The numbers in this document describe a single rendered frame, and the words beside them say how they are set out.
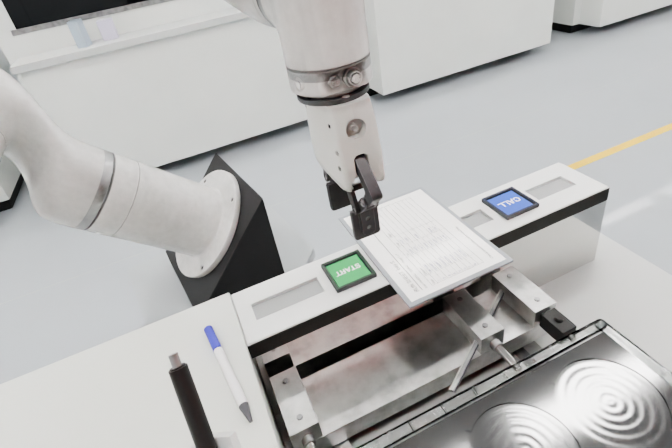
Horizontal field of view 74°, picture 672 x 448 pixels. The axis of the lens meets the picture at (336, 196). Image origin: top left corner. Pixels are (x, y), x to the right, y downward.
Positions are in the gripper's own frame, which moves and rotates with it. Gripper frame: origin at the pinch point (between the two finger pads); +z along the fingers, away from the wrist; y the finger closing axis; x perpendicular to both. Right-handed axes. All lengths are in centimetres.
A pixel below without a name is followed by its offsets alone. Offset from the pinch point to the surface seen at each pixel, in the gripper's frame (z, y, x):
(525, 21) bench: 73, 257, -267
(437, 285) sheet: 8.9, -8.4, -6.1
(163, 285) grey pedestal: 23.3, 30.4, 28.7
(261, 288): 9.2, 3.4, 13.0
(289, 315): 9.2, -3.0, 11.2
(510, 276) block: 14.2, -7.6, -17.9
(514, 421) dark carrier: 15.3, -22.9, -5.3
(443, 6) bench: 45, 257, -188
